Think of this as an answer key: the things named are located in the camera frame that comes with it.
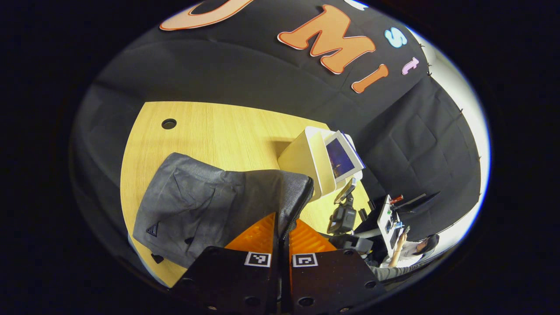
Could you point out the small red object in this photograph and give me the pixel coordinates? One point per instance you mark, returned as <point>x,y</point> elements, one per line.
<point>396,199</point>

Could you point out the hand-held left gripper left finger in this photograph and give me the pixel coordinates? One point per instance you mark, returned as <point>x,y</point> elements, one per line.
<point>245,284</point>

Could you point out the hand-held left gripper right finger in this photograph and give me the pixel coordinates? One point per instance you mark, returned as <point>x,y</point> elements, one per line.
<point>328,280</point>

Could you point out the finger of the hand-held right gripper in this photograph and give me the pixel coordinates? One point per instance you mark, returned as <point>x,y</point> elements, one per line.
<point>345,190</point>

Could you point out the grey schoolbag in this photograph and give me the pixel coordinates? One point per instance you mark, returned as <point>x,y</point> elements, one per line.
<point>197,201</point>

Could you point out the black backdrop cloth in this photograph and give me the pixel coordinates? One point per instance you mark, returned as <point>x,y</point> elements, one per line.
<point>245,74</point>

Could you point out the blue cover book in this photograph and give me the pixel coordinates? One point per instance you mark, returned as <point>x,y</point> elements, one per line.
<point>355,149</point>

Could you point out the white bookshelf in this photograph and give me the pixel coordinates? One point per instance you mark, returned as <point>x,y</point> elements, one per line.
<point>302,162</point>

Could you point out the white-bordered dark cover book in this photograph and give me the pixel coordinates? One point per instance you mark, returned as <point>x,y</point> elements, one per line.
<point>341,157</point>

